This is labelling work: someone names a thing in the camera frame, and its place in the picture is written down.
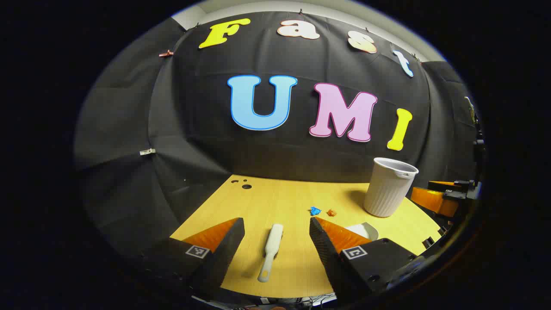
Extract wooden desktop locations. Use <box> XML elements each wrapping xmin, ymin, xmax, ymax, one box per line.
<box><xmin>169</xmin><ymin>174</ymin><xmax>444</xmax><ymax>298</ymax></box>

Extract black backdrop cloth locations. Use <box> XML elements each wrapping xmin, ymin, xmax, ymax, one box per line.
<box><xmin>73</xmin><ymin>11</ymin><xmax>485</xmax><ymax>259</ymax></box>

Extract white dustpan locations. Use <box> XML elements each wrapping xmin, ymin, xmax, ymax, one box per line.
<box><xmin>344</xmin><ymin>222</ymin><xmax>379</xmax><ymax>242</ymax></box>

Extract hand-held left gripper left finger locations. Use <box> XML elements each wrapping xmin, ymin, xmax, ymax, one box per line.
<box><xmin>142</xmin><ymin>217</ymin><xmax>245</xmax><ymax>302</ymax></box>

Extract white ribbed garbage bin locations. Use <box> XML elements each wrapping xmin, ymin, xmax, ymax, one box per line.
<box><xmin>364</xmin><ymin>157</ymin><xmax>419</xmax><ymax>217</ymax></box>

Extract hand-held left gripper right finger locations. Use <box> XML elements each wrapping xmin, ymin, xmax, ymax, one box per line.
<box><xmin>309</xmin><ymin>217</ymin><xmax>427</xmax><ymax>306</ymax></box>

